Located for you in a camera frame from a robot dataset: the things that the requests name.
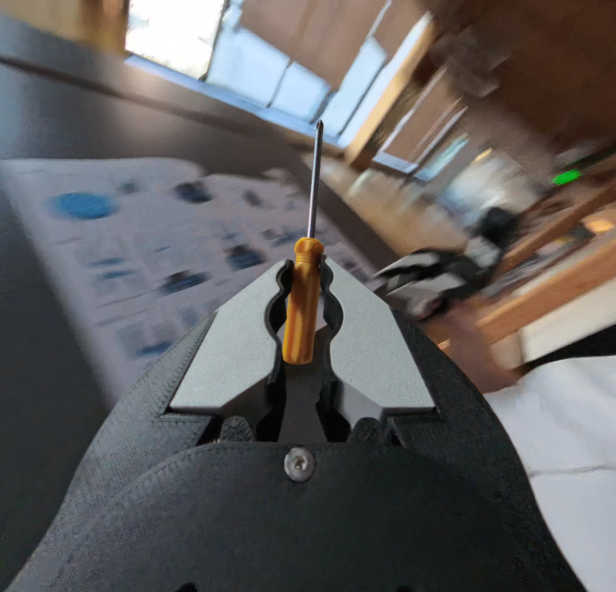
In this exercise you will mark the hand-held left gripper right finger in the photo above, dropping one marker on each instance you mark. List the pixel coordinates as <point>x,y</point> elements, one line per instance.
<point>375,351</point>

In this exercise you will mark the green lit sign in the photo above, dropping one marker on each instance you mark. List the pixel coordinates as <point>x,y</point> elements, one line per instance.
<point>566,177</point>

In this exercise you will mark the dark desk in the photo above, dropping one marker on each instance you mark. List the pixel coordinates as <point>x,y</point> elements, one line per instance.
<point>43,409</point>

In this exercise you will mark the printed assembly instruction sheet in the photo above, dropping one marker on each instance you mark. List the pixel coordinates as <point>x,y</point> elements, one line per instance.
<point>144,245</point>

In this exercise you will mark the window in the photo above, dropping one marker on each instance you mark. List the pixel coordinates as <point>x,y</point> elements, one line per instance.
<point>250,62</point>

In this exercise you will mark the person in white shirt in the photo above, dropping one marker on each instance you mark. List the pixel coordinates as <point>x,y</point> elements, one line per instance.
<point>568,433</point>

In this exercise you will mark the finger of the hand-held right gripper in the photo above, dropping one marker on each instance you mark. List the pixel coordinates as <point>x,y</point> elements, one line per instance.
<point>418,264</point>
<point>428,296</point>

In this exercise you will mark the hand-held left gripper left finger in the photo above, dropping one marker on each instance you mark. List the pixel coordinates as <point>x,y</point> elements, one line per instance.
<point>231,351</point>

